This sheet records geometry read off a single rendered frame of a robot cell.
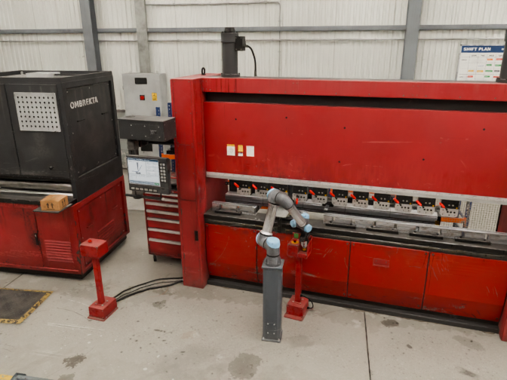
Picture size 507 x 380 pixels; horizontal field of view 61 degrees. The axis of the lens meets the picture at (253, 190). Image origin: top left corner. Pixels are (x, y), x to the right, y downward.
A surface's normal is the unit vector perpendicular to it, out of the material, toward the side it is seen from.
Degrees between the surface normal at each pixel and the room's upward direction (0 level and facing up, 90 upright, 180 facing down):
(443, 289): 90
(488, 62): 90
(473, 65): 90
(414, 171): 90
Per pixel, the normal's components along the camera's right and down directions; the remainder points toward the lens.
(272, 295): -0.18, 0.32
